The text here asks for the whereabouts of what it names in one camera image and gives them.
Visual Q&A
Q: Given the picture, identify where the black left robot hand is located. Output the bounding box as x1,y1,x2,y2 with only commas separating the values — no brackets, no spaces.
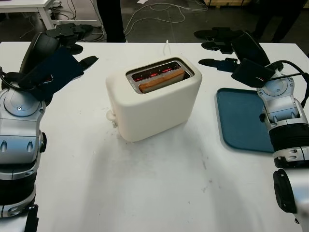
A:
19,23,100,80

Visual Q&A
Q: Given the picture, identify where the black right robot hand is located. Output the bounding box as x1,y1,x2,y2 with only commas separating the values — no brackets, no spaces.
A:
194,27,271,72

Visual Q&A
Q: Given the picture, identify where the toasted bread slice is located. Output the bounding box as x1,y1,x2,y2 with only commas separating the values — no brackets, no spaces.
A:
139,69,185,94

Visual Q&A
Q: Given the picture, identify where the person in dark trousers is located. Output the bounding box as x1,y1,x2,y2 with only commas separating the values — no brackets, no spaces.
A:
96,0,127,44

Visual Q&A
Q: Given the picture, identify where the cream two-slot toaster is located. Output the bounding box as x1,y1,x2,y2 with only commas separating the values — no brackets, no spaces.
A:
105,57,203,143

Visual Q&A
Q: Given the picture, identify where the white desk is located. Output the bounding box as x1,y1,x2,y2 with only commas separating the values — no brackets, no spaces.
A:
0,0,103,31

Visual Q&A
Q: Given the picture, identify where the teal plastic tray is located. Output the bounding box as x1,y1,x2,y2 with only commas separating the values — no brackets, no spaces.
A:
216,87,275,153

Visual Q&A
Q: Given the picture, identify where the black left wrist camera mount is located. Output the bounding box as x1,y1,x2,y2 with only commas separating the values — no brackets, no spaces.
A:
18,45,85,102

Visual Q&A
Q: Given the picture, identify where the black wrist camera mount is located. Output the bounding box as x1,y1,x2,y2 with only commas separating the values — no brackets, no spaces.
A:
231,58,276,89
18,45,85,102

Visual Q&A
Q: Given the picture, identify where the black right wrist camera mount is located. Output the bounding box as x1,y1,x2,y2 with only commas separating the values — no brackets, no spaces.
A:
231,58,276,89

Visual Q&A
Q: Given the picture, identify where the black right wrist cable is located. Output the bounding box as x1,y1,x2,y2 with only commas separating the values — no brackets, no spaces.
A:
267,60,309,107

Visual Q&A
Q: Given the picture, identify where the white floor cable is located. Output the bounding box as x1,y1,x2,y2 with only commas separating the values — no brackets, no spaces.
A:
125,1,208,37

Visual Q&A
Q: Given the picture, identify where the white toaster power cord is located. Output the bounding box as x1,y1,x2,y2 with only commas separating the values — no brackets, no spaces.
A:
162,40,171,58

